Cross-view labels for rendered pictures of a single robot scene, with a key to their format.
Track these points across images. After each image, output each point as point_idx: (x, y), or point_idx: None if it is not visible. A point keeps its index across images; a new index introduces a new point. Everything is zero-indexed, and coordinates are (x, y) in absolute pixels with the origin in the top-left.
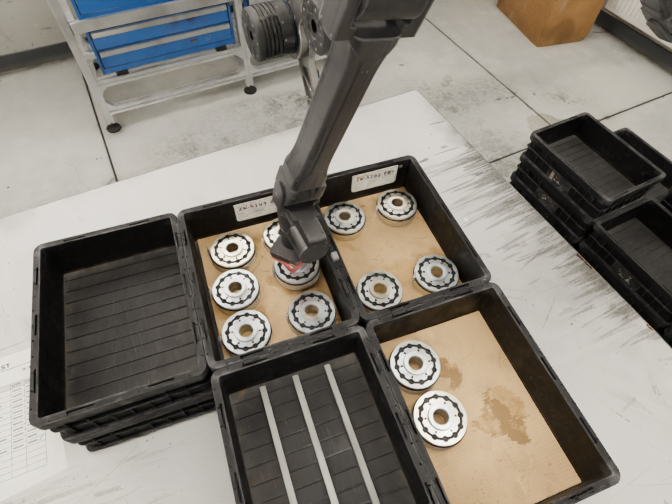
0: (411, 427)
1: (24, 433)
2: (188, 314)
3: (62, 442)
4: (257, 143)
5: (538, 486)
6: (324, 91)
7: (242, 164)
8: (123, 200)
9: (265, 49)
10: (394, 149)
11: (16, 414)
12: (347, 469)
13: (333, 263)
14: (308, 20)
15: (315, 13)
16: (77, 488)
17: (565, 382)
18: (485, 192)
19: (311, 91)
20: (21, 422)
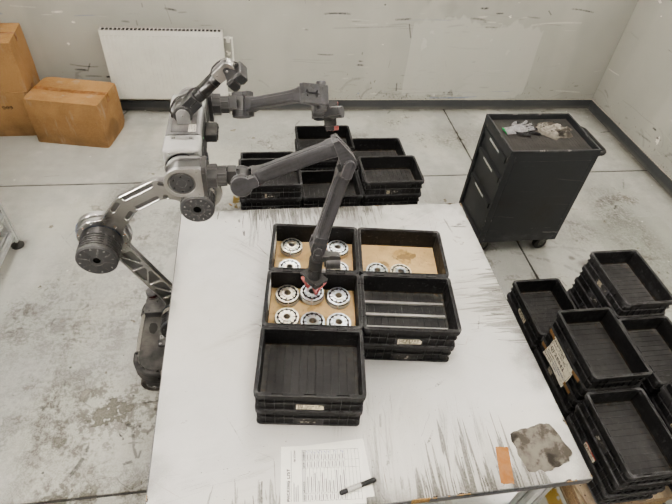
0: (407, 274)
1: (336, 460)
2: (314, 348)
3: (348, 440)
4: (175, 304)
5: (430, 259)
6: (336, 198)
7: (190, 317)
8: (181, 392)
9: (118, 258)
10: (226, 241)
11: (323, 464)
12: (408, 309)
13: (326, 272)
14: (189, 210)
15: (200, 202)
16: (374, 434)
17: None
18: (281, 219)
19: (140, 262)
20: (329, 461)
